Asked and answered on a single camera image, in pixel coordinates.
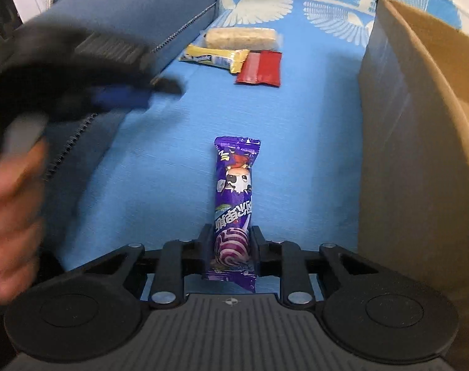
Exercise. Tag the blue fan print cloth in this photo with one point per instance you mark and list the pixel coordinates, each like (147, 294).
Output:
(296, 104)

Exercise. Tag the cardboard box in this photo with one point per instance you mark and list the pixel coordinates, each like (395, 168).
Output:
(412, 143)

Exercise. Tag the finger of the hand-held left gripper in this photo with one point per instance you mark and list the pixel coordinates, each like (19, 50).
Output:
(118, 98)

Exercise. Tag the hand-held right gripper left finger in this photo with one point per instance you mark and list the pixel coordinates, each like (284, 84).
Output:
(204, 251)

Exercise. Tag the purple snack packet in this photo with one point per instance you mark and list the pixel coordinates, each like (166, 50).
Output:
(234, 185)

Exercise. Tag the person's left hand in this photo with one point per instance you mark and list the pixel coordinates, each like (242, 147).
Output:
(14, 216)

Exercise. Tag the red snack packet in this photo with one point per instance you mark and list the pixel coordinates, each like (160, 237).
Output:
(259, 69)

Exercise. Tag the pale rice bar packet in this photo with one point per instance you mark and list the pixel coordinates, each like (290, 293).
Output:
(240, 37)

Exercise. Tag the yellow snack packet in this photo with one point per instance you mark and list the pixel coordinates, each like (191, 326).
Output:
(215, 58)

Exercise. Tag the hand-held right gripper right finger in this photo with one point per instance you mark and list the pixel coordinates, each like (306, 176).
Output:
(257, 255)

